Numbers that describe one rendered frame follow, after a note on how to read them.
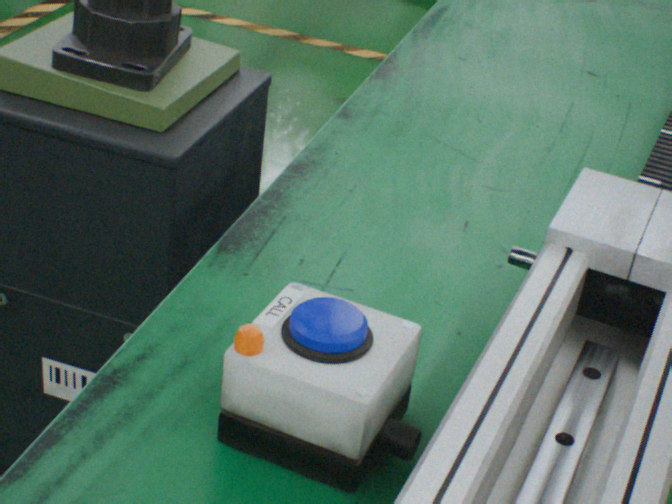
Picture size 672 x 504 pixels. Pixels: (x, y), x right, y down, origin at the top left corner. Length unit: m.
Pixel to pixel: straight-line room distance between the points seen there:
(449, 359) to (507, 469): 0.15
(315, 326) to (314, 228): 0.24
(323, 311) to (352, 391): 0.05
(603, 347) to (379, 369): 0.13
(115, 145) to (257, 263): 0.20
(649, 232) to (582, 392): 0.12
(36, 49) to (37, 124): 0.08
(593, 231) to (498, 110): 0.39
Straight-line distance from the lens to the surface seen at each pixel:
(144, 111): 0.91
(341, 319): 0.57
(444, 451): 0.49
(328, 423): 0.56
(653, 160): 0.91
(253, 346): 0.56
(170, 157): 0.88
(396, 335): 0.59
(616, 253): 0.65
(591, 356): 0.62
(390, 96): 1.02
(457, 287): 0.75
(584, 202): 0.68
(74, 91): 0.94
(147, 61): 0.94
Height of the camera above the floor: 1.18
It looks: 31 degrees down
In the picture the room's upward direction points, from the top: 8 degrees clockwise
